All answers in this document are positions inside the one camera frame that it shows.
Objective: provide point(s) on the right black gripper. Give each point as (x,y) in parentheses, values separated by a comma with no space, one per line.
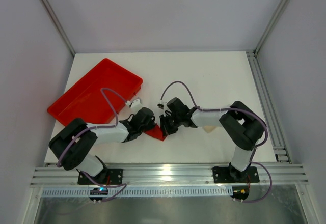
(166,123)

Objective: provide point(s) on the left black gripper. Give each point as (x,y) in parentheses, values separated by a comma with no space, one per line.
(148,121)

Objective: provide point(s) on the red paper napkin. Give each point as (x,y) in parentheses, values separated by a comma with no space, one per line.
(156,133)

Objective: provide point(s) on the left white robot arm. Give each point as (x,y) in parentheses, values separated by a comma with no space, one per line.
(72,145)

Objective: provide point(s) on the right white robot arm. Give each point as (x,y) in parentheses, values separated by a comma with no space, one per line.
(243,126)

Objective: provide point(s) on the cream utensil case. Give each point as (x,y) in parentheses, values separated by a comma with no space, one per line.
(209,129)

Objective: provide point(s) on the red plastic tray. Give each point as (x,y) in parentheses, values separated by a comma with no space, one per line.
(84,99)

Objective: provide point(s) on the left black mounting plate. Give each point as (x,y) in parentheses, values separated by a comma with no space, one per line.
(106,177)

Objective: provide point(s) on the black mounting plate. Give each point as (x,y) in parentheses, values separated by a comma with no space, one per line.
(106,177)
(229,174)

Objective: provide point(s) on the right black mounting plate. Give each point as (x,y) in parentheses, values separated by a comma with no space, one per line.
(229,174)

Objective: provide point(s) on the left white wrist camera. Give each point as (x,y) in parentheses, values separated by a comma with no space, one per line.
(135,104)

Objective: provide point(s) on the right aluminium side rail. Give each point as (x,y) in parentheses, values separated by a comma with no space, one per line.
(275,133)

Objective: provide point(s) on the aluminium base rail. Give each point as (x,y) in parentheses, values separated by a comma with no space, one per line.
(164,175)

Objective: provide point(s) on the slotted white cable duct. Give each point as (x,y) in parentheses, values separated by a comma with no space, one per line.
(131,191)

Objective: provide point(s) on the left aluminium frame post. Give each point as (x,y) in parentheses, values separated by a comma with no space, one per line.
(56,23)

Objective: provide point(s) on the aluminium frame post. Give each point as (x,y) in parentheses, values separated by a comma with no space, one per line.
(56,23)
(278,12)

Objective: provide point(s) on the right aluminium frame post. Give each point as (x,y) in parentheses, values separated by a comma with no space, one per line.
(278,12)

